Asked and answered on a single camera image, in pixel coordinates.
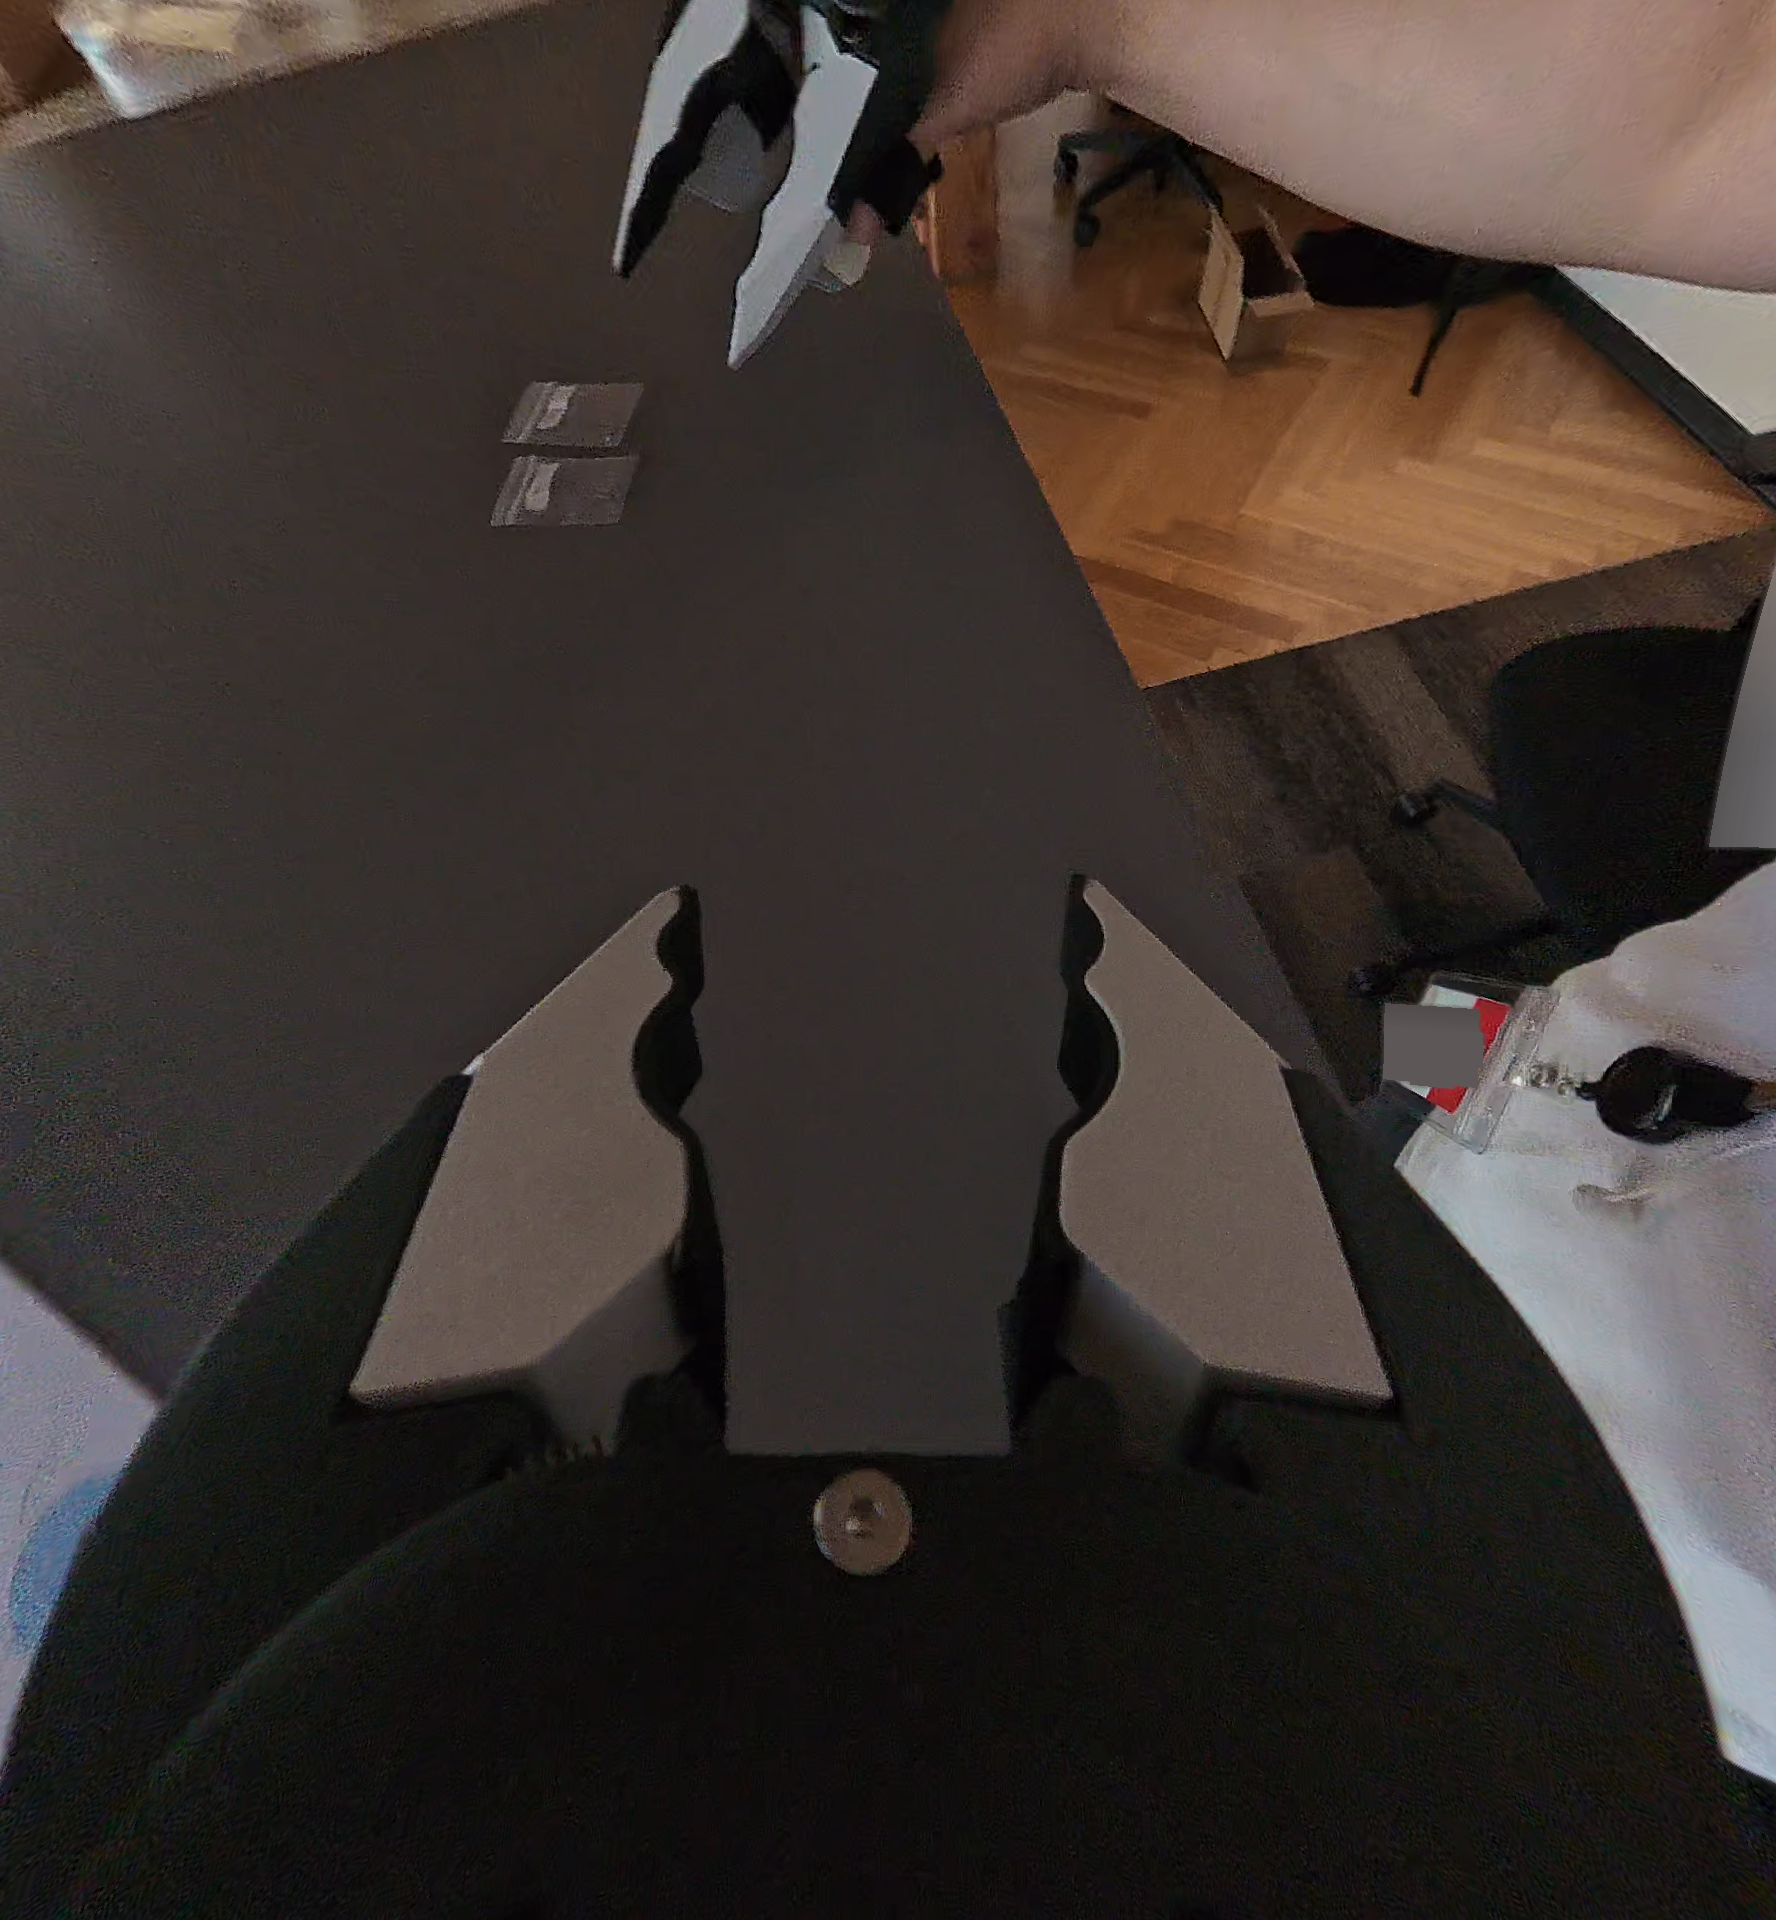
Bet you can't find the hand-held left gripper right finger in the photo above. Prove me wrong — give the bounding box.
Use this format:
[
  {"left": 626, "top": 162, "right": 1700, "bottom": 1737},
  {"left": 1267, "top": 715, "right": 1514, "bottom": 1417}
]
[{"left": 1004, "top": 875, "right": 1396, "bottom": 1470}]

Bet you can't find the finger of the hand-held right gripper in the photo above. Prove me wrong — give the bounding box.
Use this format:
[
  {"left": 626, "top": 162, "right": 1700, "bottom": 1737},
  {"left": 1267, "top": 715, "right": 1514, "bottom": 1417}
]
[
  {"left": 612, "top": 0, "right": 791, "bottom": 280},
  {"left": 726, "top": 18, "right": 878, "bottom": 373}
]

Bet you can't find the person's white shirt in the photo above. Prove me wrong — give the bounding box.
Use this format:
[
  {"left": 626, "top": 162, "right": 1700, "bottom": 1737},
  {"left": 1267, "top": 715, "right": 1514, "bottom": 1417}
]
[{"left": 1393, "top": 847, "right": 1776, "bottom": 1810}]

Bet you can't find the clear badge holder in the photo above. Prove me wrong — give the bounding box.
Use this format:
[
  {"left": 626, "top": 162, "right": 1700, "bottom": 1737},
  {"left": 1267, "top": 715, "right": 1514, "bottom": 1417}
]
[{"left": 1379, "top": 973, "right": 1559, "bottom": 1159}]

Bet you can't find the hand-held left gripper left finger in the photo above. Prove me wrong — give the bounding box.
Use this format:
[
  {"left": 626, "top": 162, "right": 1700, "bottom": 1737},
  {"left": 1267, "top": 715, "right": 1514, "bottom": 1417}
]
[{"left": 349, "top": 884, "right": 727, "bottom": 1455}]

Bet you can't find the small clear plastic bag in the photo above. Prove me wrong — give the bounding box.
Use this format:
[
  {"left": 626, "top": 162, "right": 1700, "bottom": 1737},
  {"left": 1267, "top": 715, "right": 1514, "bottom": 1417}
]
[
  {"left": 501, "top": 383, "right": 646, "bottom": 450},
  {"left": 490, "top": 455, "right": 640, "bottom": 530}
]

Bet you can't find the person's right hand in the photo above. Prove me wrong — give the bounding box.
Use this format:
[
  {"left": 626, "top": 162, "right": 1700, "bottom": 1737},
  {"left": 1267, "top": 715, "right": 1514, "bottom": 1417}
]
[{"left": 845, "top": 0, "right": 1129, "bottom": 246}]

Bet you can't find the person's right forearm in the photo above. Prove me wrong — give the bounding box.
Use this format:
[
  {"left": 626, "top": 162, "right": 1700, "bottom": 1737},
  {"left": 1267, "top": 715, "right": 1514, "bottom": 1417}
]
[{"left": 1097, "top": 0, "right": 1776, "bottom": 295}]

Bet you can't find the dark desk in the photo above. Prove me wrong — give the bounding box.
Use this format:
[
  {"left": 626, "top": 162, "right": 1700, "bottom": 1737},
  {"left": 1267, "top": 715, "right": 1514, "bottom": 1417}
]
[{"left": 0, "top": 0, "right": 1356, "bottom": 1460}]

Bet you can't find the black badge reel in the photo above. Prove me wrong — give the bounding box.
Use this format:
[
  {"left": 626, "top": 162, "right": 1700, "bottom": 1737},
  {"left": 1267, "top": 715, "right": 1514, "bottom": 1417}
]
[{"left": 1573, "top": 1046, "right": 1776, "bottom": 1147}]

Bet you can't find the open cardboard box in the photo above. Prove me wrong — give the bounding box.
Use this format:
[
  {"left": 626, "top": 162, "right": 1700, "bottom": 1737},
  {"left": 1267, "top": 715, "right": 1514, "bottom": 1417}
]
[{"left": 1193, "top": 203, "right": 1318, "bottom": 367}]

